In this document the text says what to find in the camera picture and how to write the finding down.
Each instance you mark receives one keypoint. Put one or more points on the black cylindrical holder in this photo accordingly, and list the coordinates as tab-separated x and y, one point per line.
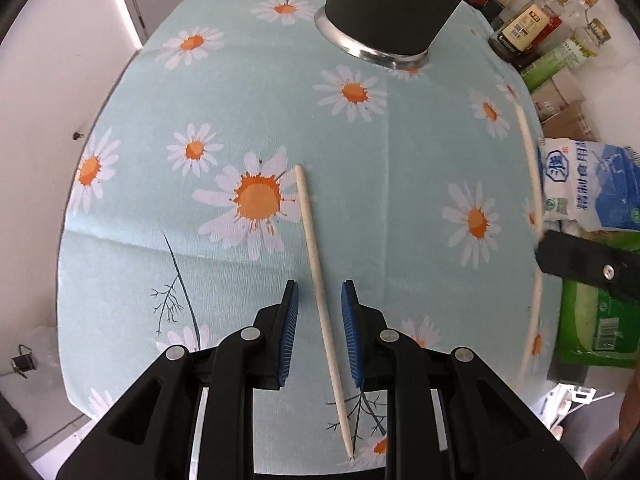
400	5

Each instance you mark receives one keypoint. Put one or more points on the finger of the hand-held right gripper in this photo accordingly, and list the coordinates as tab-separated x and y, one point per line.
580	260

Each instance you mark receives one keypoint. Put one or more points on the person's right forearm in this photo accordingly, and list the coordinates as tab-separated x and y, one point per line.
620	440

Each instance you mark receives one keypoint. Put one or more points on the beige carton box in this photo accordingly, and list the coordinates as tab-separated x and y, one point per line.
555	97

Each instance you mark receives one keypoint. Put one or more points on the daisy print blue tablecloth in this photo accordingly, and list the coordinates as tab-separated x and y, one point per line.
400	160

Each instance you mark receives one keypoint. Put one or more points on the white plastic object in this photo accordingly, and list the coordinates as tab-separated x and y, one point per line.
575	400

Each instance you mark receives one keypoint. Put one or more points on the green carton box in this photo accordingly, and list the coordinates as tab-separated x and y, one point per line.
550	67

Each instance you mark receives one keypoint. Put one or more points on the brown cardboard box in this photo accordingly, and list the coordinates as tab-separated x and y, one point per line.
570	122

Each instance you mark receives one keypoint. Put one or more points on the green plastic package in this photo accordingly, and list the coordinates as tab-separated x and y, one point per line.
585	325

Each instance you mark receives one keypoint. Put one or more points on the pale wooden chopstick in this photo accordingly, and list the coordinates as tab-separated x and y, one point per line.
530	150
315	270

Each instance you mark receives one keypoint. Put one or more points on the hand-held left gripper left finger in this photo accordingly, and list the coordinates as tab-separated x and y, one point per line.
289	335

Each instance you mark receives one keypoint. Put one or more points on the white and blue salt bag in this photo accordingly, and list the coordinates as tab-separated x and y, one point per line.
575	185

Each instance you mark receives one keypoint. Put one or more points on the dark sauce bottle yellow label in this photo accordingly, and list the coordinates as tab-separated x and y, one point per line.
525	25

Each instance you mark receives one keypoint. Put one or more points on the grey box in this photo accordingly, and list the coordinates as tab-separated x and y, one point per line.
567	372

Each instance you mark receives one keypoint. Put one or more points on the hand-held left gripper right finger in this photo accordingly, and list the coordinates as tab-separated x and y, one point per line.
351	335

